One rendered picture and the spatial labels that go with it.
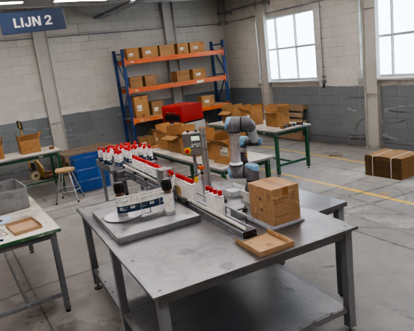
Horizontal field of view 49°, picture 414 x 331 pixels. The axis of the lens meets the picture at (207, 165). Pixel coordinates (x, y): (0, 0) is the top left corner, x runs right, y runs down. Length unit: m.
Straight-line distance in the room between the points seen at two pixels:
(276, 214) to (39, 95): 8.40
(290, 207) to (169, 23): 9.26
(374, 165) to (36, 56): 7.42
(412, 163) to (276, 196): 4.43
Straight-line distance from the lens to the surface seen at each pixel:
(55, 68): 11.07
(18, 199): 4.96
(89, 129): 11.26
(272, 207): 3.23
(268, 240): 3.10
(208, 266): 2.83
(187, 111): 9.26
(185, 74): 11.41
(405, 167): 7.28
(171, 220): 3.54
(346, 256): 3.34
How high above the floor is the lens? 2.05
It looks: 13 degrees down
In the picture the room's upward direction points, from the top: 7 degrees counter-clockwise
